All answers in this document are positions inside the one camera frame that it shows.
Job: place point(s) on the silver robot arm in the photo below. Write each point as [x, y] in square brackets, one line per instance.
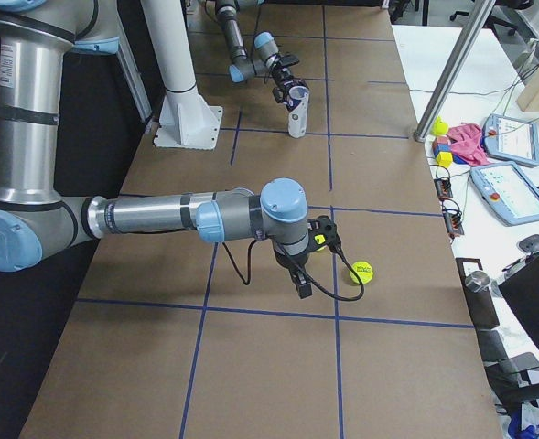
[246, 50]
[37, 222]

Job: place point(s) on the silver metal cylinder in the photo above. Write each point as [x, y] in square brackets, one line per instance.
[477, 281]

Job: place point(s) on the pink cloth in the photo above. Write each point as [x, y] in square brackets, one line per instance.
[465, 143]

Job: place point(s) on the black power adapter far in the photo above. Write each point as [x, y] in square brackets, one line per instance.
[442, 182]

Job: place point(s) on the far teach pendant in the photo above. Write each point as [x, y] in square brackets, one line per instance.
[506, 138]

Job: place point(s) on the yellow cube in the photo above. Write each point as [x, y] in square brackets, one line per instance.
[444, 158]

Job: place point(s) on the white camera pole with base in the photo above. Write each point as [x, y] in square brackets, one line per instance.
[186, 120]

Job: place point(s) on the yellow balls on side table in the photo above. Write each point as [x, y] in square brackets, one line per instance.
[439, 127]

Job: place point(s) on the near teach pendant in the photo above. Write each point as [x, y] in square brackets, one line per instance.
[509, 193]

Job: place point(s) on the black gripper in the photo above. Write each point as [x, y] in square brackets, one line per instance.
[281, 79]
[289, 262]

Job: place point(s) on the red and blue block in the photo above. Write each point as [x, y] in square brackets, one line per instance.
[441, 146]

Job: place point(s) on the clear tennis ball tube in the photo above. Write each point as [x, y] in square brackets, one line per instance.
[297, 105]

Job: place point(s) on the black computer mouse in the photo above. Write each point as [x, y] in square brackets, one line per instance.
[530, 244]

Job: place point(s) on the yellow tennis ball with logo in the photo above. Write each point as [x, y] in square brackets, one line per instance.
[361, 272]

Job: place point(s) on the aluminium frame post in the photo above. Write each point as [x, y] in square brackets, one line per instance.
[466, 39]

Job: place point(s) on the teach pendant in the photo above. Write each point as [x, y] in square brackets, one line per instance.
[506, 138]
[509, 193]

